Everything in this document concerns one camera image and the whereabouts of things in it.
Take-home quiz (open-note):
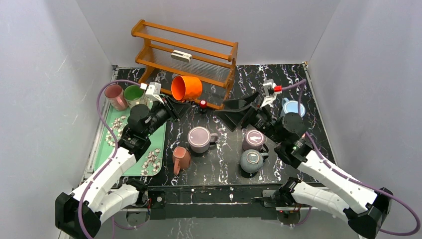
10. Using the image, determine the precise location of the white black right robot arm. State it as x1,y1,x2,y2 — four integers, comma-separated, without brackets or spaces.
214,93,391,239

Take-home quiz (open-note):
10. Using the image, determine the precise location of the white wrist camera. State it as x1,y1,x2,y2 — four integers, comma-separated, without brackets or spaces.
140,82,164,104
260,79,282,108

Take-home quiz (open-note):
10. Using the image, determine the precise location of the light blue mug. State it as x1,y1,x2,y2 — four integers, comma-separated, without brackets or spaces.
280,98,306,117

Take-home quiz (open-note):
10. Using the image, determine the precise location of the black table front rail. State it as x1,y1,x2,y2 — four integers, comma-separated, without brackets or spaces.
148,184,287,220

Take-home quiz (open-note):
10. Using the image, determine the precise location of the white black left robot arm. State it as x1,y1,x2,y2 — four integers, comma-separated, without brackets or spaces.
55,96,191,239

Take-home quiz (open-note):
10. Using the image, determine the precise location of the red black button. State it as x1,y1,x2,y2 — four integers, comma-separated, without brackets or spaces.
199,100,208,114

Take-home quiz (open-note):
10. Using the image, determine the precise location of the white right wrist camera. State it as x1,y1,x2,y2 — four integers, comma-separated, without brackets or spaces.
260,79,282,108

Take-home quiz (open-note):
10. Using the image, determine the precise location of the pink ghost pattern mug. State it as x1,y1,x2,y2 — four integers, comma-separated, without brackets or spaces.
105,84,128,111

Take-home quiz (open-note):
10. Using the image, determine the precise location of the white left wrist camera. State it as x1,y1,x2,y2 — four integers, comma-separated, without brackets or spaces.
140,82,164,104

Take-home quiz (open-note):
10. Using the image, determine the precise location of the mauve mug behind arm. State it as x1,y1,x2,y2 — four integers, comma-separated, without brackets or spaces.
242,129,265,151

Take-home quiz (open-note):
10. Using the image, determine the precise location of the green mug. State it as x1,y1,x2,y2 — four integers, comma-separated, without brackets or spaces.
123,85,149,108

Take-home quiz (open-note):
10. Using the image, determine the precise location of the green floral tray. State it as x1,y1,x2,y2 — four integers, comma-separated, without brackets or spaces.
94,106,166,176

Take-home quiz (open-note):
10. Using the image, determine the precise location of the white clip on rack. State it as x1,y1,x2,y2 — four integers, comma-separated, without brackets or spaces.
171,50,193,63

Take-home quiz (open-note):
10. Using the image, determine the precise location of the grey blue mug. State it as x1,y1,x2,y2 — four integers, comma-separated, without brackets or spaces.
240,149,269,174

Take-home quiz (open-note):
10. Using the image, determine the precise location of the salmon pink mug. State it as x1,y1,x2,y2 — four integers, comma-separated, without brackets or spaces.
172,146,192,175

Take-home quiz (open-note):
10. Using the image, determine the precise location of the mauve mug white logo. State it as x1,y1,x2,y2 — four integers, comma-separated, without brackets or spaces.
188,126,219,154

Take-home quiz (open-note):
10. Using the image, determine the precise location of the orange mug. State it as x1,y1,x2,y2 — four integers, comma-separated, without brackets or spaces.
171,76,203,101

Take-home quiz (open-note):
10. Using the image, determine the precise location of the purple cable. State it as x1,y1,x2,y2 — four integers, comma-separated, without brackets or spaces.
280,78,422,237
77,79,151,239

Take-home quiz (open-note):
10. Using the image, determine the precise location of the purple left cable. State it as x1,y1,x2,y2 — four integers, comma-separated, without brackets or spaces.
77,79,151,239

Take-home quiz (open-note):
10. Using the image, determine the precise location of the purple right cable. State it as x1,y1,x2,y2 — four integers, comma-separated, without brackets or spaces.
280,78,422,237

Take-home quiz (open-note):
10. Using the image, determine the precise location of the orange wooden rack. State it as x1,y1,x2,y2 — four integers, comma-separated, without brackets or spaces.
131,19,238,110

